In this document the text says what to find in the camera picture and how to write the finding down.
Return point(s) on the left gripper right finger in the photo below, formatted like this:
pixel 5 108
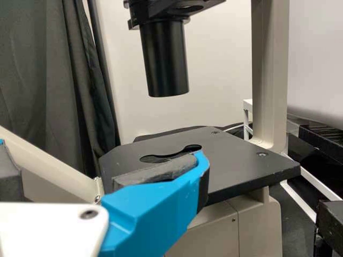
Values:
pixel 160 208

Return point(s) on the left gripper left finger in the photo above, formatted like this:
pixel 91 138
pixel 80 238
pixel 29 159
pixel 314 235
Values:
pixel 9 176

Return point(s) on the cream microscope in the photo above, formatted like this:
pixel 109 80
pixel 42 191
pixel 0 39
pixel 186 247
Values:
pixel 235 166

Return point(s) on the black platform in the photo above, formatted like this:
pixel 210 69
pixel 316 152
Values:
pixel 324 139
pixel 332 227

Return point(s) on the white frame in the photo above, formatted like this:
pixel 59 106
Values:
pixel 247 117

